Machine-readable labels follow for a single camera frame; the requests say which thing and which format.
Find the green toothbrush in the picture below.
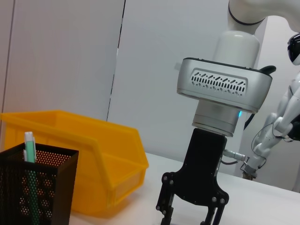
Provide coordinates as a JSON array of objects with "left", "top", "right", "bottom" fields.
[{"left": 23, "top": 131, "right": 40, "bottom": 225}]

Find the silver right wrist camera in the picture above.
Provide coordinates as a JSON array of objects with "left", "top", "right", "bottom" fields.
[{"left": 176, "top": 57, "right": 274, "bottom": 114}]

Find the black curved handle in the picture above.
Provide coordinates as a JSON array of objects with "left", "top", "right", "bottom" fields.
[{"left": 259, "top": 66, "right": 277, "bottom": 77}]

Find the black mesh pen holder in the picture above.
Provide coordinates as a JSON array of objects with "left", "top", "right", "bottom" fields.
[{"left": 0, "top": 142, "right": 80, "bottom": 225}]

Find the yellow plastic storage bin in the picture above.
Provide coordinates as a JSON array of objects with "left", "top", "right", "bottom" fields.
[{"left": 0, "top": 110, "right": 150, "bottom": 218}]

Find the white humanoid robot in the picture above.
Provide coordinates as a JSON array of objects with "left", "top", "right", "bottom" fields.
[{"left": 241, "top": 32, "right": 300, "bottom": 181}]

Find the right gripper cable with plug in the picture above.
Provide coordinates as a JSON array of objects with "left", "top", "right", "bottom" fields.
[{"left": 220, "top": 150, "right": 247, "bottom": 165}]

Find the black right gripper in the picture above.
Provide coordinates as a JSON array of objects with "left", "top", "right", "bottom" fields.
[{"left": 156, "top": 128, "right": 230, "bottom": 225}]

